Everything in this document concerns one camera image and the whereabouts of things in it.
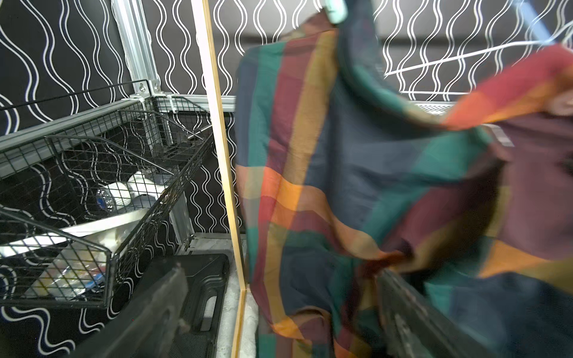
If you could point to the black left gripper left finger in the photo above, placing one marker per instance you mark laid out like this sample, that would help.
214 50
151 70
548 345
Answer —
147 326

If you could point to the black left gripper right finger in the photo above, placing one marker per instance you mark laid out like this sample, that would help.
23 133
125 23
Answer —
414 328

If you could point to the white hanger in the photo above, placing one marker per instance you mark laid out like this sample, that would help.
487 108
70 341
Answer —
536 29

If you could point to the black box on floor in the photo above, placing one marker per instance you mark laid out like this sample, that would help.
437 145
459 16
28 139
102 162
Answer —
207 277

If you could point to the wooden clothes rack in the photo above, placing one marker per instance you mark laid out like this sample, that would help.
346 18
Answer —
204 38

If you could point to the black wire wall basket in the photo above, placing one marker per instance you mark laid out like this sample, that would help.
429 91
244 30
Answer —
86 199

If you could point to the white wire mesh basket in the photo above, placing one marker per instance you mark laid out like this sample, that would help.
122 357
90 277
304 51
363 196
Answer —
438 107

